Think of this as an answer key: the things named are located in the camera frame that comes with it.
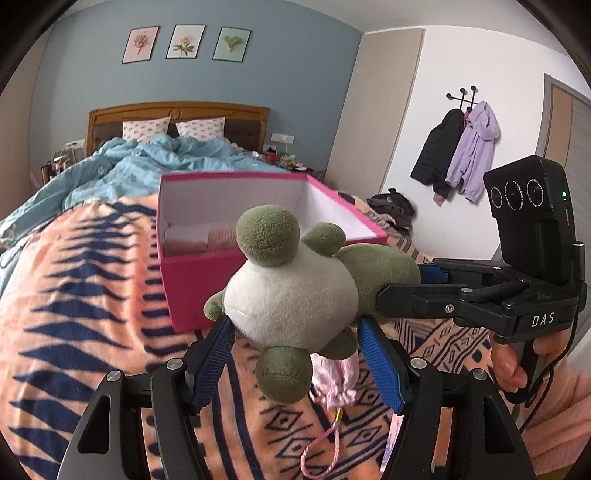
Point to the light blue duvet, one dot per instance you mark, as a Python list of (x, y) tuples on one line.
[(138, 161)]

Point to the pink flower framed picture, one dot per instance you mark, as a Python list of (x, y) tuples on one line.
[(141, 45)]

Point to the pink knitted bear toy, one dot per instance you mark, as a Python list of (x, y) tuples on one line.
[(221, 237)]

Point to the wooden bed headboard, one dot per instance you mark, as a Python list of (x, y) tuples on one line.
[(184, 110)]

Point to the white patterned pillow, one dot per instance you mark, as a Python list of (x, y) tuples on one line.
[(201, 127), (145, 128)]

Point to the black wall coat hooks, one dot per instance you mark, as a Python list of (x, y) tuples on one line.
[(461, 97)]

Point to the orange navy patterned blanket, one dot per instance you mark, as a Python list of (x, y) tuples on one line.
[(92, 300)]

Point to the purple hooded jacket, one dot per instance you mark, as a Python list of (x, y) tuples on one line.
[(475, 147)]

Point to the person's right hand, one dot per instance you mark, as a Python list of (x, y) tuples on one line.
[(508, 364)]

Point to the green frog plush toy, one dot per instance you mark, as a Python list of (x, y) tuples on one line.
[(286, 295)]

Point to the cluttered wooden nightstand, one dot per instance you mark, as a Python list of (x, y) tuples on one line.
[(291, 164)]

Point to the beige wardrobe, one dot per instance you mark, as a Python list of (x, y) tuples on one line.
[(383, 110)]

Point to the white flower framed picture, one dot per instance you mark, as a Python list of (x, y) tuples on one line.
[(186, 41)]

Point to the cluttered nightstand with bottles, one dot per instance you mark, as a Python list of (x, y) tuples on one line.
[(51, 168)]

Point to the dark clothes pile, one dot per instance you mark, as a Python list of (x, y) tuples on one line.
[(392, 207)]

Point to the white wall outlet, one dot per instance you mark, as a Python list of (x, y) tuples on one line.
[(75, 143), (282, 137)]

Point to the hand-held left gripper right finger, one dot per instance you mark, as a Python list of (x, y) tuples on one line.
[(381, 364)]

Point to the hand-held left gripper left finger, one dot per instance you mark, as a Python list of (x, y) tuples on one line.
[(214, 355)]

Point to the grey framed door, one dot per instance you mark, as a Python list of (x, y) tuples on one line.
[(572, 129)]

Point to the pink cardboard box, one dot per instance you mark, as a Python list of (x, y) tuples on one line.
[(184, 286)]

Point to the black puffer jacket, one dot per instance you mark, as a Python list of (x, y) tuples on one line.
[(436, 152)]

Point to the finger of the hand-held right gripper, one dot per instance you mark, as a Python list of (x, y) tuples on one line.
[(415, 300), (434, 272)]

